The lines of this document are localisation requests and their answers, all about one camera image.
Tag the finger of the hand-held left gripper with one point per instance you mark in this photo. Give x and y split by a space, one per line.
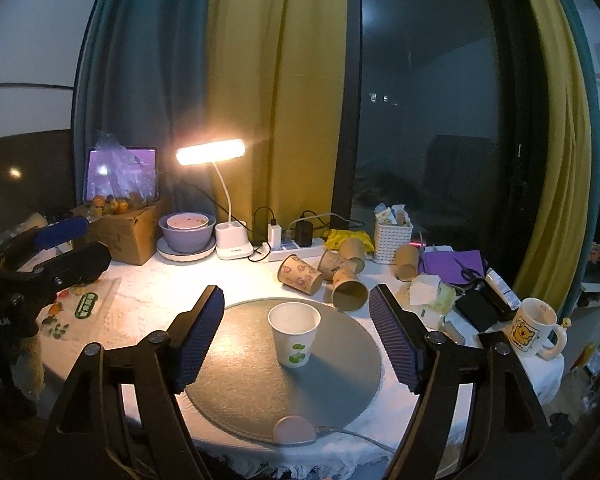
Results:
74 262
62 230

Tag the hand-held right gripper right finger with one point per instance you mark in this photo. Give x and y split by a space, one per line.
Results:
395 340

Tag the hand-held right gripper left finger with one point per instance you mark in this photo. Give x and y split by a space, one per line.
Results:
202 340

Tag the white paper cup green print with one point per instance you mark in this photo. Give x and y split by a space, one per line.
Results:
295 340

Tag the brown paper cup pink print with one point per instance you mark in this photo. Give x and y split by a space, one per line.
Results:
300 275

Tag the pile of small oranges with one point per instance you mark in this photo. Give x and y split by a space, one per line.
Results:
110 205

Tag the white tissue packet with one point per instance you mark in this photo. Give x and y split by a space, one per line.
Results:
425 290

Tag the cardboard box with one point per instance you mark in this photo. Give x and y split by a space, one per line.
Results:
129 232

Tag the grey round mat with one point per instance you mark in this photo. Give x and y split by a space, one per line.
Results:
340 380

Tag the clear plastic bag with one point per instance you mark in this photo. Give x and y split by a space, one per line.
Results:
117 165

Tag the black wallet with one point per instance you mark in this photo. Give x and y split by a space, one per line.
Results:
475 310

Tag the white plate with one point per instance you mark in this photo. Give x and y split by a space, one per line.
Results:
184 256

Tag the purple notebook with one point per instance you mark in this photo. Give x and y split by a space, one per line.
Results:
447 265

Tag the white plastic basket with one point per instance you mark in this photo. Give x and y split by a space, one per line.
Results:
392 242

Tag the white desk lamp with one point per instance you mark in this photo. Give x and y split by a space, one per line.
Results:
233 247

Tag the black scissors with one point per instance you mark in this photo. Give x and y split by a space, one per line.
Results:
467 272

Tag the purple bowl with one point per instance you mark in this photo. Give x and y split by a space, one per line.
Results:
187 240

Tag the tablet screen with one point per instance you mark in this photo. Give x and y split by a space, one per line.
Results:
147 170

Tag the yellow cloth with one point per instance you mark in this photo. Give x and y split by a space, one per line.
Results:
347 237

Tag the white tube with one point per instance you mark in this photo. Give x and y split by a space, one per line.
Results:
502 287

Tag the small white bowl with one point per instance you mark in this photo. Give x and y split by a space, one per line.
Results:
187 221

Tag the white charger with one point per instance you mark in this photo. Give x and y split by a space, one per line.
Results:
274 233

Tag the pink mat controller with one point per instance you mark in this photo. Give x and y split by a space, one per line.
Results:
294 431

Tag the white power strip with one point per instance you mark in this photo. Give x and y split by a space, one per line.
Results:
300 251

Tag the cream mug bear print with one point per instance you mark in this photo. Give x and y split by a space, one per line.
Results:
527 330

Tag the black charger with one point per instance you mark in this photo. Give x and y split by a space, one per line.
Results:
304 234

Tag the teal curtain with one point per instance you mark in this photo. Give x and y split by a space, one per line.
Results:
144 60
592 110

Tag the dark glass door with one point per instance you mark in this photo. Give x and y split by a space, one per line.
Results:
430 85

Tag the yellow curtain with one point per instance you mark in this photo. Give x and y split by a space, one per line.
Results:
555 135
280 85

